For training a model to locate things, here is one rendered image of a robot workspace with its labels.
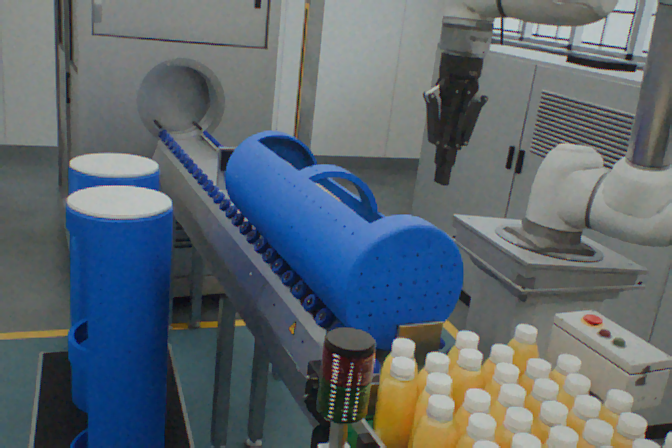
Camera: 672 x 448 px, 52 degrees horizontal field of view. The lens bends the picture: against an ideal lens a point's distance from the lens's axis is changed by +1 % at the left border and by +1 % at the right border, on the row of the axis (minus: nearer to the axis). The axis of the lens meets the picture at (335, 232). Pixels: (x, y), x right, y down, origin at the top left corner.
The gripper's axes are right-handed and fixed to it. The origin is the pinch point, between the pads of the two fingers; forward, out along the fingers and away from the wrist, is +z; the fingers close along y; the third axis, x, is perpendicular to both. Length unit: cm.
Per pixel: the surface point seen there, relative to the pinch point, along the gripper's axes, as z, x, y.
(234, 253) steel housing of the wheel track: 49, 81, -14
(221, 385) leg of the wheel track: 107, 101, -9
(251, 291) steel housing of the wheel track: 52, 60, -15
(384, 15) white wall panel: -14, 494, 246
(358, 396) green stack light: 17, -43, -37
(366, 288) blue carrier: 26.4, 4.4, -10.4
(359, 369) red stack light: 13, -43, -37
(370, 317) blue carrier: 33.0, 4.4, -8.6
